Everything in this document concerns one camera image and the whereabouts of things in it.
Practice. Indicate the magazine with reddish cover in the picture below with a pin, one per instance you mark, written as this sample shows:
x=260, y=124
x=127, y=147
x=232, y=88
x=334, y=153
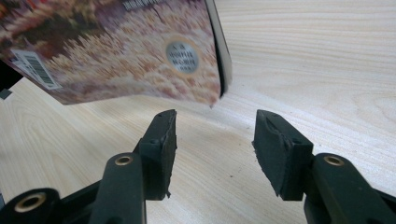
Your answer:
x=118, y=53

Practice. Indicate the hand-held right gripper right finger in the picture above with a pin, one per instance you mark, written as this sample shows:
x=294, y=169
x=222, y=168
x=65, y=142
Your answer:
x=286, y=155

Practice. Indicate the grey tape strip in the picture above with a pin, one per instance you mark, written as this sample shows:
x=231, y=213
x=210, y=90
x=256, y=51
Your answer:
x=4, y=94

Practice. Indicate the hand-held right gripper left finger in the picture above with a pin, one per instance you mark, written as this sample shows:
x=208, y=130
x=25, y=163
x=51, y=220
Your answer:
x=155, y=155

